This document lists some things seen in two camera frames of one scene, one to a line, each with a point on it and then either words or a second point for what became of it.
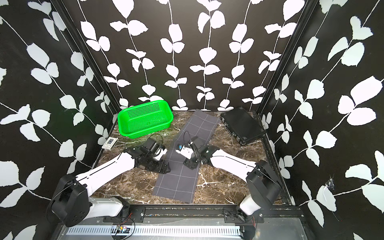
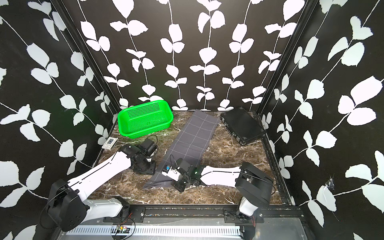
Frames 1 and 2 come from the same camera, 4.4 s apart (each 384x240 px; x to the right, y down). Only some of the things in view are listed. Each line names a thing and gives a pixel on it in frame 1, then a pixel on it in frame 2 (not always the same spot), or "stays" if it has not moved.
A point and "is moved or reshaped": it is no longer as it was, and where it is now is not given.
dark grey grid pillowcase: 181,183 is moved or reshaped
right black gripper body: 193,162 → 183,181
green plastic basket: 144,119 stays
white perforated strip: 156,230 stays
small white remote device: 110,143 stays
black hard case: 244,126 stays
